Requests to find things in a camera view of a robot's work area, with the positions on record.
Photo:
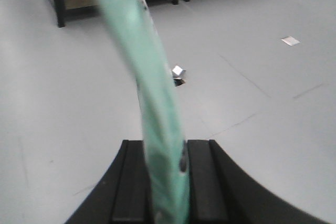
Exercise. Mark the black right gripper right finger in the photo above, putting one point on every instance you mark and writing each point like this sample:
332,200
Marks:
222,192

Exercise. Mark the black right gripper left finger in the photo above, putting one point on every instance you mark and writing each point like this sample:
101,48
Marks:
122,194

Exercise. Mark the silver floor socket cover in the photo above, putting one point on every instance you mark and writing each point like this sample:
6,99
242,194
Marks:
178,75

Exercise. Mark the teal goji berry pouch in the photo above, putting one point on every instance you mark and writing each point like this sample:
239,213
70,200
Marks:
132,29

